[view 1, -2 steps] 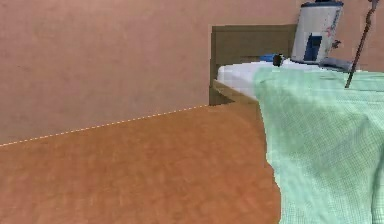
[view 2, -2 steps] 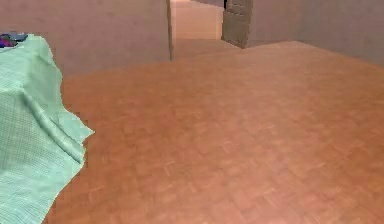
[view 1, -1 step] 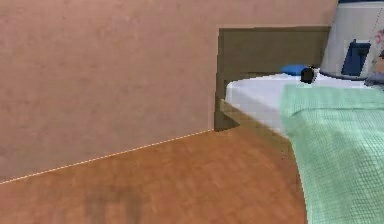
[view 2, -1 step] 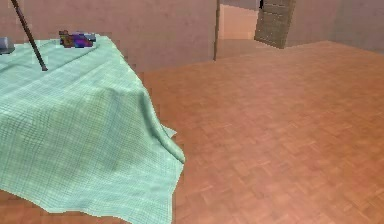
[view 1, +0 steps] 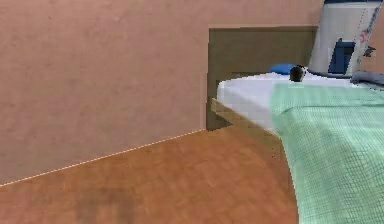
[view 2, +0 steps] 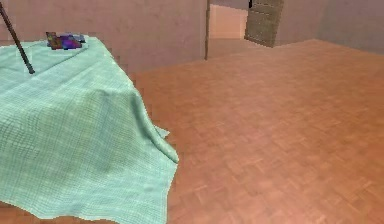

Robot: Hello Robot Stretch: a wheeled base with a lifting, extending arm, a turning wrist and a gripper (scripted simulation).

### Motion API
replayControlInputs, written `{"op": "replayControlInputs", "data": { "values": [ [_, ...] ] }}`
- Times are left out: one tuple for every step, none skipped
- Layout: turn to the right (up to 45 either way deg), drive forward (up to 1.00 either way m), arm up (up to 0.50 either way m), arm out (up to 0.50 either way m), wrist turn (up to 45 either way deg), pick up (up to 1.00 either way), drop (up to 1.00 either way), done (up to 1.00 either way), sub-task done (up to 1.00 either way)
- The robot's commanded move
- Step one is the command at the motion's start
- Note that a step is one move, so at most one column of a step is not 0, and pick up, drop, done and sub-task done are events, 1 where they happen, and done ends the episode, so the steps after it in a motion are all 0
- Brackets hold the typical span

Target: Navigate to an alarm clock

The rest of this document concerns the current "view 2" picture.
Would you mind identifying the purple book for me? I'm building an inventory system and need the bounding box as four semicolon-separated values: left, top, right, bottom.
45;31;87;51

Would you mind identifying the bed with green blanket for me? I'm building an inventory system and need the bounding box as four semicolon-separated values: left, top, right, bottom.
0;35;180;224

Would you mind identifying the brown baseball bat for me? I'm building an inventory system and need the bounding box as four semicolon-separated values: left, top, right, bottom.
0;2;36;75

